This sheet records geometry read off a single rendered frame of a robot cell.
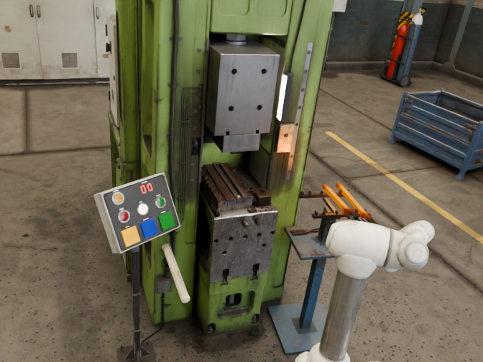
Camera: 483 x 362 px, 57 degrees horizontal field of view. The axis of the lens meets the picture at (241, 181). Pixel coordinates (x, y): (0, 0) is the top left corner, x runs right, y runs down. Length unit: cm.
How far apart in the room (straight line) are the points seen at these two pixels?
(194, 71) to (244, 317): 158
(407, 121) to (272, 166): 388
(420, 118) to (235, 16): 424
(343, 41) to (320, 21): 751
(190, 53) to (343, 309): 131
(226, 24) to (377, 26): 832
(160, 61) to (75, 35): 527
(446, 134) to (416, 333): 310
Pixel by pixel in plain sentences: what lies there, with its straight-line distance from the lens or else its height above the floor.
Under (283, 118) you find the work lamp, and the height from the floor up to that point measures 140.
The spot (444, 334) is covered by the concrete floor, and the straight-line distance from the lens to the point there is 348.
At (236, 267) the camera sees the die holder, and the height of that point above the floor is 55.
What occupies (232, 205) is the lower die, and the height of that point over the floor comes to 95.
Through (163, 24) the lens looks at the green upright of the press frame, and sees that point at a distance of 211.
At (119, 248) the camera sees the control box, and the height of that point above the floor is 98.
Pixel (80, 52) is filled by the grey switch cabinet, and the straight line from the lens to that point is 742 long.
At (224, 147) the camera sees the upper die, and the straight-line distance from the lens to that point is 222.
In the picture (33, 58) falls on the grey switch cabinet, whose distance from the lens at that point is 741.
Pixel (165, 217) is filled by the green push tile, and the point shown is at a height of 103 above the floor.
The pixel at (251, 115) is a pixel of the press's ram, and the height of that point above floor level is 146.
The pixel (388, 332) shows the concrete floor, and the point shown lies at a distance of 330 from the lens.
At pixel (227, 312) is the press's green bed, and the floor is 16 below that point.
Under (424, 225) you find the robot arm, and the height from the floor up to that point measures 120.
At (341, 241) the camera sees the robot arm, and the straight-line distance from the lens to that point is 148.
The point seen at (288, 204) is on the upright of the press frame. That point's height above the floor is 81.
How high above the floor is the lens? 221
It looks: 28 degrees down
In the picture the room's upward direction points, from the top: 6 degrees clockwise
